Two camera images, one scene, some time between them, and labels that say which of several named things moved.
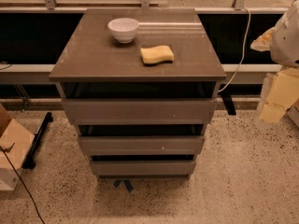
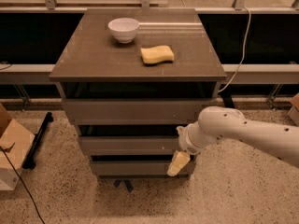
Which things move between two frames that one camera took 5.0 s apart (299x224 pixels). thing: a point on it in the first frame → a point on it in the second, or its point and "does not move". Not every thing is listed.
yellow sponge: x=156 y=54 does not move
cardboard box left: x=15 y=145 does not move
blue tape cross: x=127 y=183 does not move
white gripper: x=286 y=41 → x=186 y=139
